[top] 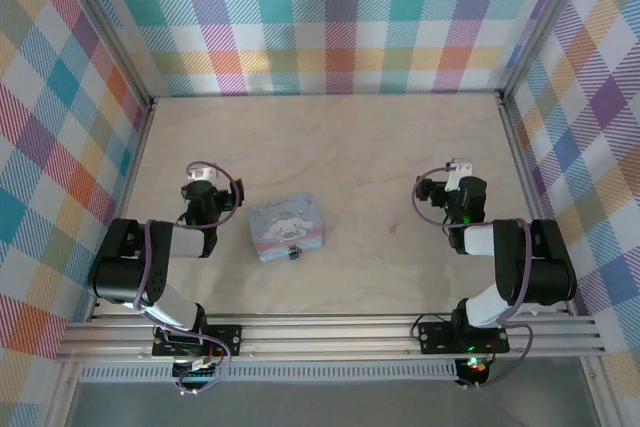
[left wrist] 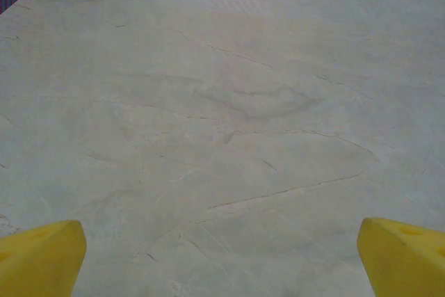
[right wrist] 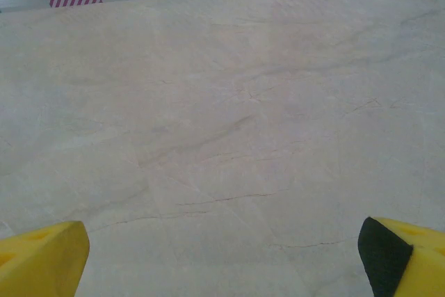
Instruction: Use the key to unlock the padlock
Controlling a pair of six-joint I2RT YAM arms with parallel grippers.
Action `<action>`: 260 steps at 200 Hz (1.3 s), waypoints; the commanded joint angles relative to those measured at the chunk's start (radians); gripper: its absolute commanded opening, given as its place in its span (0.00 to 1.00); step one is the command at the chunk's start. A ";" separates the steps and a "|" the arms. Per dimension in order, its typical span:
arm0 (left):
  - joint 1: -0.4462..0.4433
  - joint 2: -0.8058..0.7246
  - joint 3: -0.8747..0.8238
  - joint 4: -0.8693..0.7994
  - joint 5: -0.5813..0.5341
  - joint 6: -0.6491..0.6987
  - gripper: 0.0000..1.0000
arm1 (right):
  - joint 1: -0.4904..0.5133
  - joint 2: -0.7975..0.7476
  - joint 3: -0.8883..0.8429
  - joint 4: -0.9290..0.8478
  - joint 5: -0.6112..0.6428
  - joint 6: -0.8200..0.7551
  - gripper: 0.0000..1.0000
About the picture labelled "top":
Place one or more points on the aluminium frame post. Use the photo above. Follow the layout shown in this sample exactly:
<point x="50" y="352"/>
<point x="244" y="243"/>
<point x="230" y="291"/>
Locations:
<point x="550" y="22"/>
<point x="105" y="27"/>

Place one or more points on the black mounting plate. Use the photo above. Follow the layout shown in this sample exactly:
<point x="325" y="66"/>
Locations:
<point x="435" y="337"/>
<point x="227" y="339"/>

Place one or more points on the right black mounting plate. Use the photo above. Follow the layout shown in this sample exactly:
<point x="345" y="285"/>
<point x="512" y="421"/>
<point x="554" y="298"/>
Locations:
<point x="435" y="337"/>

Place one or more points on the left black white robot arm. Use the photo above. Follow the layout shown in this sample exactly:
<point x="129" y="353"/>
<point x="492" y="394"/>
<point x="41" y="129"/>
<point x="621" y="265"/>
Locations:
<point x="125" y="267"/>

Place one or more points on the aluminium frame leg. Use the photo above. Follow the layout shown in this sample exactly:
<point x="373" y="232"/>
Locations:
<point x="600" y="397"/>
<point x="62" y="397"/>

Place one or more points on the aluminium side rail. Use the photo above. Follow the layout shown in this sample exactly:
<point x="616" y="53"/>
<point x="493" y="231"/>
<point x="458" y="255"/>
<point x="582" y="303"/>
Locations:
<point x="122" y="207"/>
<point x="530" y="197"/>

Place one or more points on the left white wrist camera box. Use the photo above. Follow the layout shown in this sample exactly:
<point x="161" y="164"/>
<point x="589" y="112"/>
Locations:
<point x="202" y="174"/>

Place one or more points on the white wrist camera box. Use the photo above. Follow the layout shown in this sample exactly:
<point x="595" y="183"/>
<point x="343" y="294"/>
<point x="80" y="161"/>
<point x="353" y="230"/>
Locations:
<point x="456" y="174"/>
<point x="202" y="174"/>

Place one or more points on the blue cartoon tin box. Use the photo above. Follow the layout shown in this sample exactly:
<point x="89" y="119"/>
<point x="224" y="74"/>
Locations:
<point x="285" y="224"/>

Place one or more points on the long aluminium base rail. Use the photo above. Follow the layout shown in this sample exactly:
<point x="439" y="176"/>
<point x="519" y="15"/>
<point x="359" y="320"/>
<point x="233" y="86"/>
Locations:
<point x="325" y="337"/>

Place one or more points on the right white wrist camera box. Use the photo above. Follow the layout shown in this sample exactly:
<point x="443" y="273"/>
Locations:
<point x="456" y="174"/>

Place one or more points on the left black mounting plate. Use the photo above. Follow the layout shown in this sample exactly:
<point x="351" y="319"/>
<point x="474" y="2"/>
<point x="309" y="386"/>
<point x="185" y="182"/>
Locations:
<point x="227" y="339"/>

